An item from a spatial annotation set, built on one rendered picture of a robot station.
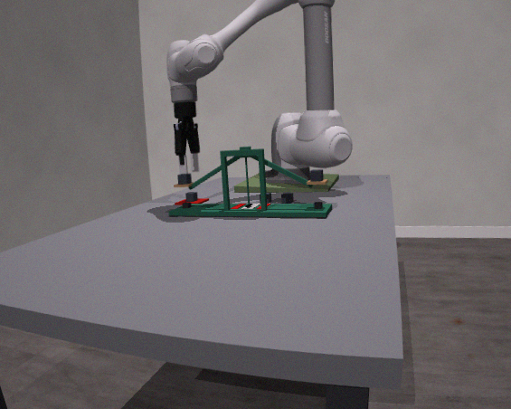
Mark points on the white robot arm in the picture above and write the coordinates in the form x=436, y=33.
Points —
x=321, y=140

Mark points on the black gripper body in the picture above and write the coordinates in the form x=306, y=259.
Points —
x=185, y=112

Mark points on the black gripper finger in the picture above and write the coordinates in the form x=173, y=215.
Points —
x=180, y=146
x=193, y=142

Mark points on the red flat square plate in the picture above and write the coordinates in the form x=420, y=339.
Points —
x=199, y=201

